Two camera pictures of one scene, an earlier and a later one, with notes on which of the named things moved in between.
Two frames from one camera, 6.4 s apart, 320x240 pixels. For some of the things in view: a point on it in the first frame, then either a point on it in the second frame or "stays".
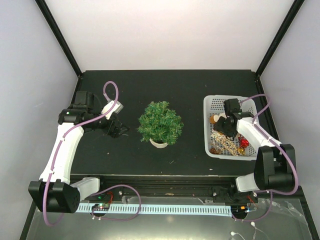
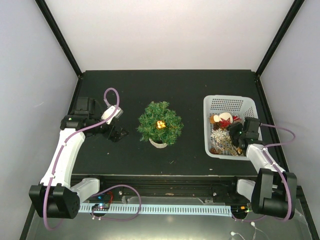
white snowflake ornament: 215,136 stays
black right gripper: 218,127 to 231,128
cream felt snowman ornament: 216,117 stays
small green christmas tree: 160,124 stays
